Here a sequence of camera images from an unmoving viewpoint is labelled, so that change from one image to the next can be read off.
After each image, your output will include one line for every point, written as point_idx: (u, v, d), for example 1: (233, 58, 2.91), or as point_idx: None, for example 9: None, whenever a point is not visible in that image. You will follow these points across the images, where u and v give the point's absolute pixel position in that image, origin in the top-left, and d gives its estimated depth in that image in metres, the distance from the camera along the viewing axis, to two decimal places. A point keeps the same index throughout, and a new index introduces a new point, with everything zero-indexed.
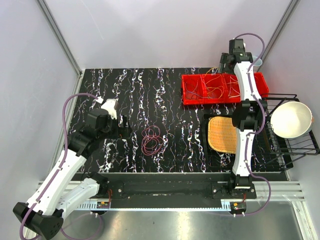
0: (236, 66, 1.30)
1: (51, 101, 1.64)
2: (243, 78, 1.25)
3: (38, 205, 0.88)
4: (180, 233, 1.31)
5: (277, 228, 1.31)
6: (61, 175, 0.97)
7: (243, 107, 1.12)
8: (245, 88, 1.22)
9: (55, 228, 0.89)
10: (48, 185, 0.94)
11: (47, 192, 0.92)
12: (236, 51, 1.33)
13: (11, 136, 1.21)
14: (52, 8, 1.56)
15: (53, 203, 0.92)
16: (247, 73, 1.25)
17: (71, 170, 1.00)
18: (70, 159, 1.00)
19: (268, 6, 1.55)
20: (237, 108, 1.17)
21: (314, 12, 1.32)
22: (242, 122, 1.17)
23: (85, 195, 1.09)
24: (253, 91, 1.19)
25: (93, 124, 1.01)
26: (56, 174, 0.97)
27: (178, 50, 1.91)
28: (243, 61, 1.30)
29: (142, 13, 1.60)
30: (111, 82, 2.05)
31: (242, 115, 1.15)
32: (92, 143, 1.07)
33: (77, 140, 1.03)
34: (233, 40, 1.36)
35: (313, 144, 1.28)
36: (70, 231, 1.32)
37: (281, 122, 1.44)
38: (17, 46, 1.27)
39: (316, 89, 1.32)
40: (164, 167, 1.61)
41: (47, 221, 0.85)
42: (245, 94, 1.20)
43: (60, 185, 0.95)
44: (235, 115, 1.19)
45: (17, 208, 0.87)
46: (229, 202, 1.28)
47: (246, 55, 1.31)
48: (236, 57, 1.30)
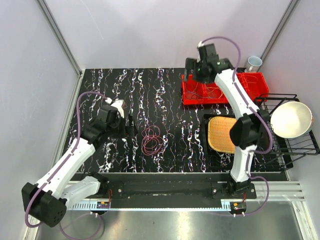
0: (217, 79, 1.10)
1: (51, 101, 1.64)
2: (231, 91, 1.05)
3: (47, 186, 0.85)
4: (180, 233, 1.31)
5: (277, 229, 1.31)
6: (72, 160, 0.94)
7: (243, 124, 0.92)
8: (237, 101, 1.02)
9: (58, 215, 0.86)
10: (58, 168, 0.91)
11: (58, 174, 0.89)
12: (211, 59, 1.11)
13: (11, 136, 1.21)
14: (52, 8, 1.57)
15: (61, 186, 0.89)
16: (234, 84, 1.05)
17: (82, 157, 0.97)
18: (82, 146, 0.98)
19: (267, 6, 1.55)
20: (236, 126, 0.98)
21: (314, 11, 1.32)
22: (245, 141, 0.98)
23: (87, 189, 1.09)
24: (248, 102, 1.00)
25: (105, 117, 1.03)
26: (67, 159, 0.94)
27: (178, 50, 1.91)
28: (223, 70, 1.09)
29: (142, 13, 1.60)
30: (111, 82, 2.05)
31: (244, 133, 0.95)
32: (102, 134, 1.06)
33: (89, 132, 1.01)
34: (202, 46, 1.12)
35: (313, 144, 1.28)
36: (70, 231, 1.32)
37: (281, 122, 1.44)
38: (17, 46, 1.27)
39: (316, 89, 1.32)
40: (164, 167, 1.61)
41: (55, 203, 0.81)
42: (240, 106, 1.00)
43: (71, 168, 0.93)
44: (234, 133, 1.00)
45: (26, 188, 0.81)
46: (229, 202, 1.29)
47: (223, 62, 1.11)
48: (215, 69, 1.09)
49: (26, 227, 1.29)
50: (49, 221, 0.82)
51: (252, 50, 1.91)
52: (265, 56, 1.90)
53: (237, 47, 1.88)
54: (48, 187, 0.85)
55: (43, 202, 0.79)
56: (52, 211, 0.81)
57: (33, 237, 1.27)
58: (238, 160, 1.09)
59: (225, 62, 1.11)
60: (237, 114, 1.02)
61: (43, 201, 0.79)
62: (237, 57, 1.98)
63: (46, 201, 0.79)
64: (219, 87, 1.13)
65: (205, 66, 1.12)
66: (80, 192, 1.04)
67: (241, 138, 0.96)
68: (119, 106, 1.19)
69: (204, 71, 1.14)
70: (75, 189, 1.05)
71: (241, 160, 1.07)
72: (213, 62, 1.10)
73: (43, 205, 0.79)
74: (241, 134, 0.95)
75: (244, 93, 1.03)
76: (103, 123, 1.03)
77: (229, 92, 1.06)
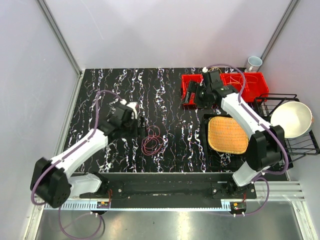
0: (223, 103, 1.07)
1: (51, 101, 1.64)
2: (239, 112, 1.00)
3: (61, 163, 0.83)
4: (180, 233, 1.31)
5: (277, 229, 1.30)
6: (87, 146, 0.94)
7: (257, 142, 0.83)
8: (247, 120, 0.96)
9: (62, 196, 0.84)
10: (73, 150, 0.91)
11: (72, 155, 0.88)
12: (215, 86, 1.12)
13: (11, 136, 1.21)
14: (52, 8, 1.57)
15: (72, 168, 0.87)
16: (241, 105, 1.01)
17: (96, 146, 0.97)
18: (97, 137, 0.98)
19: (268, 6, 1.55)
20: (249, 147, 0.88)
21: (314, 11, 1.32)
22: (265, 163, 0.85)
23: (88, 183, 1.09)
24: (259, 119, 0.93)
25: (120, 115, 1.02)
26: (82, 144, 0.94)
27: (178, 50, 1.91)
28: (228, 95, 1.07)
29: (142, 13, 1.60)
30: (111, 82, 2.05)
31: (261, 153, 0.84)
32: (117, 131, 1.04)
33: (105, 126, 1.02)
34: (206, 72, 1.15)
35: (313, 144, 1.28)
36: (70, 231, 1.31)
37: (281, 122, 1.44)
38: (17, 46, 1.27)
39: (316, 89, 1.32)
40: (164, 167, 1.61)
41: (64, 181, 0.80)
42: (251, 125, 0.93)
43: (84, 153, 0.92)
44: (250, 156, 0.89)
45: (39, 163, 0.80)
46: (229, 202, 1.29)
47: (227, 88, 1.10)
48: (219, 95, 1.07)
49: (26, 226, 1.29)
50: (53, 200, 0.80)
51: (252, 50, 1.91)
52: (265, 56, 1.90)
53: (237, 47, 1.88)
54: (61, 164, 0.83)
55: (54, 178, 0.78)
56: (60, 189, 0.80)
57: (34, 236, 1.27)
58: (246, 172, 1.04)
59: (230, 87, 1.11)
60: (249, 133, 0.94)
61: (54, 176, 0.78)
62: (237, 57, 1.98)
63: (57, 177, 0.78)
64: (227, 112, 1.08)
65: (209, 93, 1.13)
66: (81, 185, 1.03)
67: (259, 159, 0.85)
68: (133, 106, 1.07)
69: (210, 97, 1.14)
70: (78, 179, 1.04)
71: (249, 175, 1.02)
72: (217, 89, 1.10)
73: (53, 181, 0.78)
74: (258, 154, 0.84)
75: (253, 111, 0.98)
76: (119, 120, 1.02)
77: (238, 114, 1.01)
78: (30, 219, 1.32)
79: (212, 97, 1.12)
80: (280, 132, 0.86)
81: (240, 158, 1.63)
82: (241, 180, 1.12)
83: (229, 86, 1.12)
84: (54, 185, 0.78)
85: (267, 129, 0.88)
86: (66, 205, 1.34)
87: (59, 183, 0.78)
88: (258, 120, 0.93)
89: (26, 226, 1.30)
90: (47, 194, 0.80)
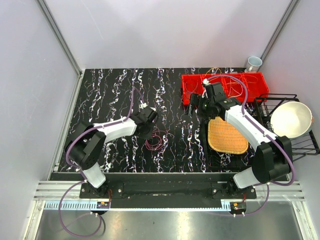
0: (227, 115, 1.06)
1: (51, 101, 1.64)
2: (244, 124, 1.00)
3: (101, 129, 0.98)
4: (180, 233, 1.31)
5: (277, 229, 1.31)
6: (121, 126, 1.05)
7: (264, 154, 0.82)
8: (252, 131, 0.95)
9: (91, 162, 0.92)
10: (112, 122, 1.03)
11: (110, 126, 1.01)
12: (218, 99, 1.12)
13: (11, 136, 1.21)
14: (52, 8, 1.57)
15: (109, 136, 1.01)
16: (245, 116, 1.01)
17: (126, 130, 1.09)
18: (129, 123, 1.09)
19: (267, 6, 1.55)
20: (255, 158, 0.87)
21: (314, 12, 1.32)
22: (272, 175, 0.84)
23: (99, 172, 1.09)
24: (264, 130, 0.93)
25: (149, 113, 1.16)
26: (118, 122, 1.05)
27: (178, 50, 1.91)
28: (232, 106, 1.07)
29: (142, 13, 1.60)
30: (111, 82, 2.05)
31: (268, 165, 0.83)
32: (142, 125, 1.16)
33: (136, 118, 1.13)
34: (209, 85, 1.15)
35: (313, 144, 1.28)
36: (71, 230, 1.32)
37: (282, 122, 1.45)
38: (17, 47, 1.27)
39: (316, 89, 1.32)
40: (164, 167, 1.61)
41: (100, 145, 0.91)
42: (257, 136, 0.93)
43: (118, 130, 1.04)
44: (257, 167, 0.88)
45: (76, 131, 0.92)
46: (229, 202, 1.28)
47: (230, 100, 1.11)
48: (223, 108, 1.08)
49: (26, 227, 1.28)
50: (85, 159, 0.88)
51: (252, 50, 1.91)
52: (265, 56, 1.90)
53: (237, 48, 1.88)
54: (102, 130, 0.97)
55: (95, 137, 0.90)
56: (95, 150, 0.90)
57: (33, 236, 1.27)
58: (248, 177, 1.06)
59: (232, 100, 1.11)
60: (254, 145, 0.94)
61: (95, 137, 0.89)
62: (237, 57, 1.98)
63: (99, 136, 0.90)
64: (231, 123, 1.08)
65: (212, 106, 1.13)
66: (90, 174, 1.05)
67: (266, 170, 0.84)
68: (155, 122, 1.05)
69: (213, 111, 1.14)
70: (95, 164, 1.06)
71: (251, 181, 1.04)
72: (220, 102, 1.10)
73: (94, 138, 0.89)
74: (265, 165, 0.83)
75: (258, 123, 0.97)
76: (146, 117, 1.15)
77: (242, 126, 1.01)
78: (30, 219, 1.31)
79: (216, 110, 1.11)
80: (287, 143, 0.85)
81: (240, 158, 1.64)
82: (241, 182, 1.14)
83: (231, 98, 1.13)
84: (91, 143, 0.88)
85: (273, 140, 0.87)
86: (66, 205, 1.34)
87: (98, 141, 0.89)
88: (264, 132, 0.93)
89: (26, 226, 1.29)
90: (80, 152, 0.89)
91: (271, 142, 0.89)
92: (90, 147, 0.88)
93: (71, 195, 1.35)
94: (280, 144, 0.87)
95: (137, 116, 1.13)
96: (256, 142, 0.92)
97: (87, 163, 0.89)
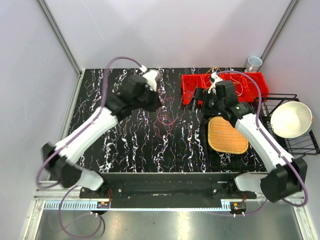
0: (238, 124, 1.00)
1: (51, 101, 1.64)
2: (257, 138, 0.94)
3: (65, 149, 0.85)
4: (180, 233, 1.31)
5: (277, 229, 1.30)
6: (92, 129, 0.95)
7: (279, 178, 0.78)
8: (267, 149, 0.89)
9: (71, 180, 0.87)
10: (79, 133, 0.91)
11: (76, 141, 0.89)
12: (230, 103, 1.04)
13: (11, 136, 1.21)
14: (52, 8, 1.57)
15: (77, 153, 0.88)
16: (259, 129, 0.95)
17: (103, 127, 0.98)
18: (103, 117, 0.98)
19: (267, 7, 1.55)
20: (266, 178, 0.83)
21: (314, 12, 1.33)
22: (281, 196, 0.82)
23: (92, 179, 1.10)
24: (280, 150, 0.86)
25: (132, 90, 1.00)
26: (87, 127, 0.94)
27: (178, 50, 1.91)
28: (244, 115, 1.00)
29: (142, 13, 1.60)
30: (111, 82, 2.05)
31: (280, 188, 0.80)
32: (126, 109, 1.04)
33: (112, 103, 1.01)
34: (221, 85, 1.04)
35: (313, 144, 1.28)
36: (70, 231, 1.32)
37: (281, 122, 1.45)
38: (17, 47, 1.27)
39: (315, 89, 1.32)
40: (164, 167, 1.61)
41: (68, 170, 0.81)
42: (271, 156, 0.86)
43: (88, 138, 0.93)
44: (266, 187, 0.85)
45: (45, 148, 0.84)
46: (229, 202, 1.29)
47: (243, 107, 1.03)
48: (234, 115, 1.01)
49: (26, 227, 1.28)
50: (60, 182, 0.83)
51: (252, 50, 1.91)
52: (265, 56, 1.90)
53: (237, 48, 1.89)
54: (65, 151, 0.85)
55: (58, 165, 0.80)
56: (66, 176, 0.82)
57: (33, 236, 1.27)
58: (250, 182, 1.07)
59: (245, 106, 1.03)
60: (268, 165, 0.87)
61: (58, 165, 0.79)
62: (237, 57, 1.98)
63: (61, 163, 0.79)
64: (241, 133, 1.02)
65: (222, 110, 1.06)
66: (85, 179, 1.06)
67: (276, 194, 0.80)
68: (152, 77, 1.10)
69: (223, 115, 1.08)
70: (86, 171, 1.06)
71: (254, 188, 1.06)
72: (231, 108, 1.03)
73: (57, 167, 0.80)
74: (277, 188, 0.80)
75: (273, 140, 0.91)
76: (130, 94, 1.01)
77: (255, 140, 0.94)
78: (30, 219, 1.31)
79: (226, 116, 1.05)
80: (303, 166, 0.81)
81: (240, 158, 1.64)
82: (242, 184, 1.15)
83: (244, 103, 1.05)
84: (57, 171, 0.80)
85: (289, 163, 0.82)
86: (66, 205, 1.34)
87: (62, 170, 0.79)
88: (280, 152, 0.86)
89: (26, 226, 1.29)
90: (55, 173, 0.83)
91: (287, 165, 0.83)
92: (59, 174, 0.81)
93: (71, 195, 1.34)
94: (295, 167, 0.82)
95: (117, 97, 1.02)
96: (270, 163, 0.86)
97: (67, 185, 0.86)
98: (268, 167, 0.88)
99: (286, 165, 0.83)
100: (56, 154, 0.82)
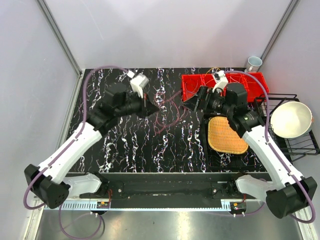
0: (246, 136, 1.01)
1: (51, 101, 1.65)
2: (265, 153, 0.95)
3: (48, 171, 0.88)
4: (180, 233, 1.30)
5: (276, 231, 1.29)
6: (75, 147, 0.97)
7: (287, 197, 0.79)
8: (276, 166, 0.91)
9: (59, 200, 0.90)
10: (62, 151, 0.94)
11: (59, 160, 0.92)
12: (239, 113, 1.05)
13: (11, 136, 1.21)
14: (52, 8, 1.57)
15: (62, 172, 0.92)
16: (268, 144, 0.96)
17: (87, 143, 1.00)
18: (86, 132, 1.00)
19: (267, 7, 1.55)
20: (274, 194, 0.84)
21: (314, 12, 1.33)
22: (287, 213, 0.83)
23: (87, 184, 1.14)
24: (289, 168, 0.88)
25: (111, 102, 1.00)
26: (71, 144, 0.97)
27: (178, 50, 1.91)
28: (252, 126, 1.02)
29: (141, 13, 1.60)
30: (111, 82, 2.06)
31: (287, 207, 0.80)
32: (110, 122, 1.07)
33: (95, 117, 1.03)
34: (232, 93, 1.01)
35: (313, 144, 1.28)
36: (70, 232, 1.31)
37: (281, 122, 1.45)
38: (17, 47, 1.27)
39: (315, 89, 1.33)
40: (164, 167, 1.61)
41: (53, 190, 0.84)
42: (281, 174, 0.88)
43: (71, 156, 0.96)
44: (272, 202, 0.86)
45: (28, 170, 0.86)
46: (229, 202, 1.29)
47: (251, 116, 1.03)
48: (243, 126, 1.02)
49: (26, 226, 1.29)
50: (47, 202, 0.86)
51: (252, 50, 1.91)
52: (265, 56, 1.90)
53: (237, 48, 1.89)
54: (48, 172, 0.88)
55: (43, 186, 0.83)
56: (52, 196, 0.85)
57: (33, 236, 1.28)
58: (253, 189, 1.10)
59: (254, 115, 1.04)
60: (277, 182, 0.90)
61: (43, 185, 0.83)
62: (237, 57, 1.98)
63: (46, 185, 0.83)
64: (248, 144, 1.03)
65: (230, 118, 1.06)
66: (81, 184, 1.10)
67: (282, 211, 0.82)
68: (138, 84, 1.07)
69: (230, 122, 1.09)
70: (78, 180, 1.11)
71: (256, 195, 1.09)
72: (240, 118, 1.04)
73: (42, 188, 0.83)
74: (283, 207, 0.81)
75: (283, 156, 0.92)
76: (110, 106, 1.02)
77: (264, 155, 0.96)
78: (30, 219, 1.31)
79: (233, 124, 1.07)
80: (312, 185, 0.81)
81: (240, 158, 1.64)
82: (243, 187, 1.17)
83: (252, 112, 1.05)
84: (44, 190, 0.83)
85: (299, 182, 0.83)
86: (66, 205, 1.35)
87: (47, 191, 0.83)
88: (290, 170, 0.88)
89: (26, 226, 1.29)
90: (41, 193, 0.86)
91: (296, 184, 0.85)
92: (45, 193, 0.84)
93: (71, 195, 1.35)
94: (305, 186, 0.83)
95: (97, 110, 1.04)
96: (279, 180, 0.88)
97: (55, 205, 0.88)
98: (276, 183, 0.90)
99: (295, 184, 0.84)
100: (40, 175, 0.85)
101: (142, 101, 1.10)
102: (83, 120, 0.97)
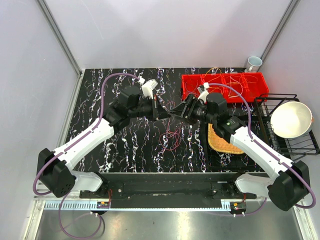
0: (233, 139, 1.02)
1: (51, 101, 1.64)
2: (254, 150, 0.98)
3: (63, 155, 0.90)
4: (180, 233, 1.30)
5: (277, 230, 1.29)
6: (91, 137, 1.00)
7: (285, 185, 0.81)
8: (266, 159, 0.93)
9: (64, 189, 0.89)
10: (77, 141, 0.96)
11: (74, 147, 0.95)
12: (222, 119, 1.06)
13: (11, 136, 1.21)
14: (52, 8, 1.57)
15: (75, 159, 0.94)
16: (254, 140, 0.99)
17: (101, 136, 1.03)
18: (102, 127, 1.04)
19: (268, 6, 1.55)
20: (273, 187, 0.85)
21: (314, 12, 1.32)
22: (293, 203, 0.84)
23: (90, 181, 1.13)
24: (278, 157, 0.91)
25: (125, 102, 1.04)
26: (87, 135, 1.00)
27: (178, 50, 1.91)
28: (237, 129, 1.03)
29: (142, 13, 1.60)
30: (111, 82, 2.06)
31: (288, 196, 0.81)
32: (123, 121, 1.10)
33: (110, 116, 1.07)
34: (214, 103, 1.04)
35: (313, 144, 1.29)
36: (70, 232, 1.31)
37: (281, 122, 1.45)
38: (17, 47, 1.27)
39: (315, 90, 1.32)
40: (164, 167, 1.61)
41: (65, 175, 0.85)
42: (272, 165, 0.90)
43: (87, 145, 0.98)
44: (275, 197, 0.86)
45: (43, 153, 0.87)
46: (229, 202, 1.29)
47: (234, 121, 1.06)
48: (227, 131, 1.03)
49: (26, 227, 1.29)
50: (54, 188, 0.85)
51: (252, 50, 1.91)
52: (265, 56, 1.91)
53: (237, 48, 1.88)
54: (63, 157, 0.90)
55: (55, 170, 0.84)
56: (61, 181, 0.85)
57: (33, 237, 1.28)
58: (254, 186, 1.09)
59: (236, 119, 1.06)
60: (272, 174, 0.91)
61: (56, 169, 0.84)
62: (237, 57, 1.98)
63: (59, 170, 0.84)
64: (236, 146, 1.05)
65: (215, 126, 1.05)
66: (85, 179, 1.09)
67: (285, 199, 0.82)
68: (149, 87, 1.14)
69: (215, 130, 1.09)
70: (83, 174, 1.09)
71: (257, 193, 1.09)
72: (223, 124, 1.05)
73: (54, 172, 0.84)
74: (285, 197, 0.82)
75: (270, 149, 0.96)
76: (124, 106, 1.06)
77: (253, 152, 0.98)
78: (30, 219, 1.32)
79: (218, 132, 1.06)
80: (304, 169, 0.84)
81: (240, 158, 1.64)
82: (244, 187, 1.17)
83: (234, 118, 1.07)
84: (54, 175, 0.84)
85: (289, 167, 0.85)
86: (66, 205, 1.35)
87: (60, 175, 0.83)
88: (279, 159, 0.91)
89: (26, 226, 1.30)
90: (49, 179, 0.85)
91: (288, 171, 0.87)
92: (54, 178, 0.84)
93: (71, 195, 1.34)
94: (298, 171, 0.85)
95: (110, 111, 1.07)
96: (273, 172, 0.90)
97: (61, 192, 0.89)
98: (271, 175, 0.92)
99: (288, 171, 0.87)
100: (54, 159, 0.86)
101: (153, 102, 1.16)
102: (100, 115, 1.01)
